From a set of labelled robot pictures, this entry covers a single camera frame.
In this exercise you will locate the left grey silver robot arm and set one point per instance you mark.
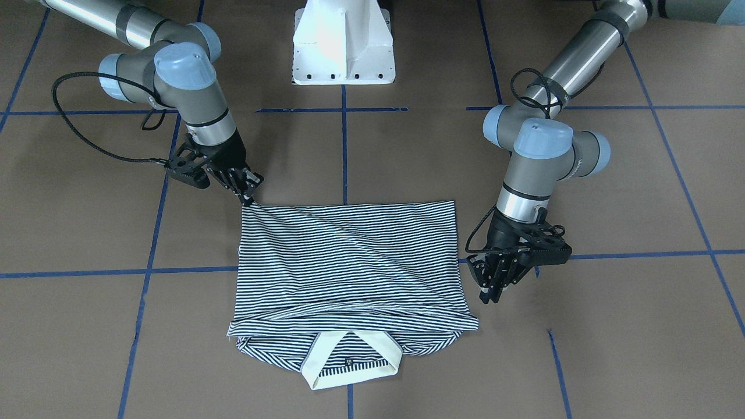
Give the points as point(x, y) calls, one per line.
point(544, 150)

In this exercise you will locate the navy white striped polo shirt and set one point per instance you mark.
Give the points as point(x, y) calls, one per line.
point(341, 294)

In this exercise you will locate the right grey silver robot arm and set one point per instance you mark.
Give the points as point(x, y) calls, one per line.
point(172, 68)

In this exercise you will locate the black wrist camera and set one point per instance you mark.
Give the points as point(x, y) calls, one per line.
point(544, 245)
point(185, 164)

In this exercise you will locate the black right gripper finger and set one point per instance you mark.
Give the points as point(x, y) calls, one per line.
point(249, 181)
point(232, 179)

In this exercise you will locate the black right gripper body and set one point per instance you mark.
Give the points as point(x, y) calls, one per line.
point(231, 154)

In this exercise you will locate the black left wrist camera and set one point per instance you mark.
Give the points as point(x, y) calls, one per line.
point(544, 245)

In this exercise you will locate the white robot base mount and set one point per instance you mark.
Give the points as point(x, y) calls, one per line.
point(343, 43)

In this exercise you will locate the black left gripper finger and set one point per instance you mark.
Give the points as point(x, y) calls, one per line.
point(478, 268)
point(504, 269)

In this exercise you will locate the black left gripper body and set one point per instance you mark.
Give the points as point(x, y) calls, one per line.
point(503, 234)

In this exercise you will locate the blue tape line far crosswise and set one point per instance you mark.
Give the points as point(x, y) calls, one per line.
point(229, 268)

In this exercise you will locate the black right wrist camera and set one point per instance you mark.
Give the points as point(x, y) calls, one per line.
point(185, 164)

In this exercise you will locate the blue tape line lengthwise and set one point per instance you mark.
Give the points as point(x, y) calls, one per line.
point(701, 230)
point(127, 381)

